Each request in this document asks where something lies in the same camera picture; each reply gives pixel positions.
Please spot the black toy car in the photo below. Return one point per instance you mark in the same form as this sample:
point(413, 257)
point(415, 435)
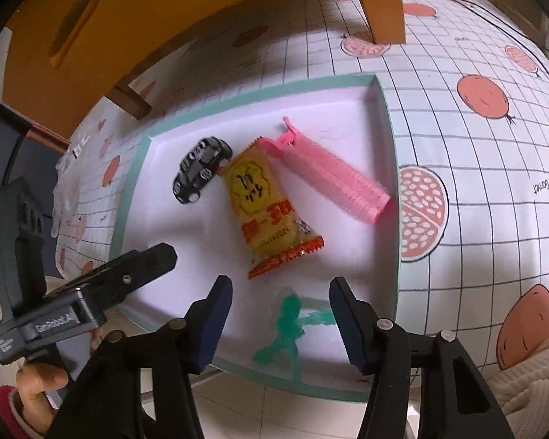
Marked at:
point(198, 167)

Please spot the green toy figure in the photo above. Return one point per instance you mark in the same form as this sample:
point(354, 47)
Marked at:
point(289, 329)

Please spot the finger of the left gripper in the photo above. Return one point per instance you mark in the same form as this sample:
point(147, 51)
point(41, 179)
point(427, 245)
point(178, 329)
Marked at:
point(111, 283)

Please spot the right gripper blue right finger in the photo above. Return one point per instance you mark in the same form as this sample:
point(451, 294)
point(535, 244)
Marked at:
point(357, 324)

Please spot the white teal shallow tray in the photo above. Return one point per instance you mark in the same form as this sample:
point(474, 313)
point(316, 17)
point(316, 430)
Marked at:
point(346, 115)

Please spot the wooden nightstand cabinet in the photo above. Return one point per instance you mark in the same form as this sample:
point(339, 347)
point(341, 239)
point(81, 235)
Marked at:
point(66, 55)

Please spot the yellow snack packet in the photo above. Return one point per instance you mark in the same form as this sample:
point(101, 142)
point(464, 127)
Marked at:
point(272, 229)

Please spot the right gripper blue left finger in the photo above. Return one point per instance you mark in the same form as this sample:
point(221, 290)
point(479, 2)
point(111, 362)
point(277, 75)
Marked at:
point(205, 322)

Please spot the pink hair roller clip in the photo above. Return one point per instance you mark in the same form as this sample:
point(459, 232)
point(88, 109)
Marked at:
point(359, 195)

